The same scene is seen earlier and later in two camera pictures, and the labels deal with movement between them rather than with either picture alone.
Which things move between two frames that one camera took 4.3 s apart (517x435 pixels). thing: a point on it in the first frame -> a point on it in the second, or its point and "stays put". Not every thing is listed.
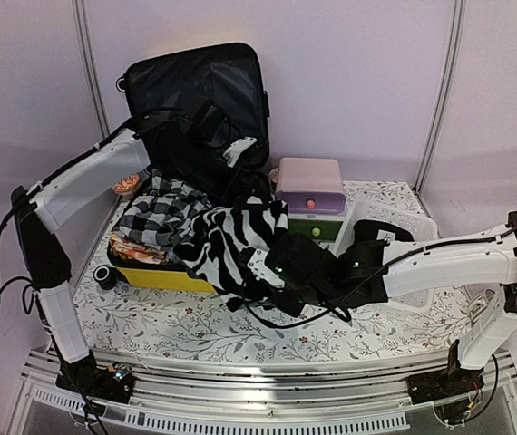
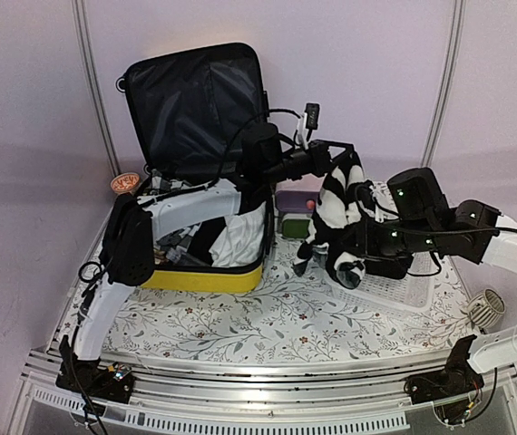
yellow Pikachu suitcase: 200,111 stays put
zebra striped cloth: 210,252 -> 339,195
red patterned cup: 126,184 stays put
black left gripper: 228,193 -> 321,153
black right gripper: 287,308 -> 366,239
